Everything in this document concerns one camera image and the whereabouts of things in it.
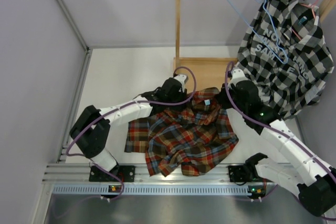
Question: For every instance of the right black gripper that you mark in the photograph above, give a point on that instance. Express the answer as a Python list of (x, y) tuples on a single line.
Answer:
[(221, 98)]

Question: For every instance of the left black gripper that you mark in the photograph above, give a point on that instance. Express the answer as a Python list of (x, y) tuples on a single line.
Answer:
[(179, 107)]

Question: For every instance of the red brown plaid shirt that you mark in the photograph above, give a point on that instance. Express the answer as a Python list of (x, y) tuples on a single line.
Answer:
[(196, 139)]

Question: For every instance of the blue wire hanger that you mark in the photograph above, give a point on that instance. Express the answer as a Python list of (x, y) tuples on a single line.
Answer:
[(274, 51)]

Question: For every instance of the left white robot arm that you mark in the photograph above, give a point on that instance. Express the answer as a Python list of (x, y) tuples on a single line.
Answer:
[(90, 132)]

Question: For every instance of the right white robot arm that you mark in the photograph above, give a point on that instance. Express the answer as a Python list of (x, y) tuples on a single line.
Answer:
[(279, 155)]

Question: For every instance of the black white checkered shirt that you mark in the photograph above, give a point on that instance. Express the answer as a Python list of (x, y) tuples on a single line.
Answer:
[(287, 88)]

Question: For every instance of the wooden clothes rack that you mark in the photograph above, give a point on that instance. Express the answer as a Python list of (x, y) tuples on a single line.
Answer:
[(204, 69)]

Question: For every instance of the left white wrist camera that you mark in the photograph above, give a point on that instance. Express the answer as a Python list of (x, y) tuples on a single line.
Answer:
[(182, 79)]

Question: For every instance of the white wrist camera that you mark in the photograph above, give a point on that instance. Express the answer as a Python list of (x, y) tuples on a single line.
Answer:
[(236, 76), (182, 79)]

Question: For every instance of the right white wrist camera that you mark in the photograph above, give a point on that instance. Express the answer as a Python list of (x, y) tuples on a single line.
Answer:
[(236, 76)]

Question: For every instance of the pink wire hanger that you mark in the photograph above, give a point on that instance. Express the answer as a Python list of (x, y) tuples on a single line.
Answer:
[(304, 21)]

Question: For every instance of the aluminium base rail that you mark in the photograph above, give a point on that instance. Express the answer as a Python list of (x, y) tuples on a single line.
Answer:
[(80, 173)]

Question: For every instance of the perforated cable duct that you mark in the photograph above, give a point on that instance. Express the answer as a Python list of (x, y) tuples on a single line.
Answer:
[(194, 190)]

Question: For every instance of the aluminium frame post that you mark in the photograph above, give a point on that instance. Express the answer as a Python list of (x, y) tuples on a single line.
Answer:
[(72, 24)]

